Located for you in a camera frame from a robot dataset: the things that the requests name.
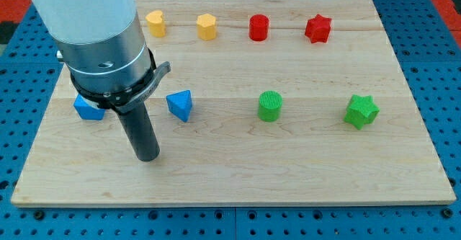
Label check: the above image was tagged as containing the blue cube block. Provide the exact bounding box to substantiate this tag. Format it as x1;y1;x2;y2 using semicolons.
73;94;105;120

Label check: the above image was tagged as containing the blue triangle block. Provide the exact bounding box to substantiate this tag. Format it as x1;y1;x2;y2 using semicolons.
166;90;192;122

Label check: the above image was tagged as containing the black and grey tool clamp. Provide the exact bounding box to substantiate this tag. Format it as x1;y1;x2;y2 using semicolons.
71;48;171;115

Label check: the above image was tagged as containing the black cylindrical pointer tool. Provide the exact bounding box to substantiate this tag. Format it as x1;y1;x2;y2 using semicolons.
117;103;160;161

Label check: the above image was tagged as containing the red cylinder block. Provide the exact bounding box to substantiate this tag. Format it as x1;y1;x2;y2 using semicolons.
249;14;269;42

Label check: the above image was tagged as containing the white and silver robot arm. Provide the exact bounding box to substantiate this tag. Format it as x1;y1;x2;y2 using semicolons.
32;0;151;94

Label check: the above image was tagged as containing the yellow heart block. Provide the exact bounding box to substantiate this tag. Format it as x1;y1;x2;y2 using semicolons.
145;10;166;37

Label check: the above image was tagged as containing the red star block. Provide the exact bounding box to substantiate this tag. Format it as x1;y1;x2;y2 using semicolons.
305;14;332;43

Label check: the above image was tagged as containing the light wooden board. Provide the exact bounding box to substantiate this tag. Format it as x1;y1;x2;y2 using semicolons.
12;0;456;208

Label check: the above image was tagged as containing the yellow hexagon block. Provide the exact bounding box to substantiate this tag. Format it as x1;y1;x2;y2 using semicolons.
196;14;217;40

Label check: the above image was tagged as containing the green star block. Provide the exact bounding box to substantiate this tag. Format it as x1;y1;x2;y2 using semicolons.
344;94;380;130

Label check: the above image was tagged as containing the green cylinder block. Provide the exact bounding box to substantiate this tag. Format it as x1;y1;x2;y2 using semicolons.
258;90;283;122

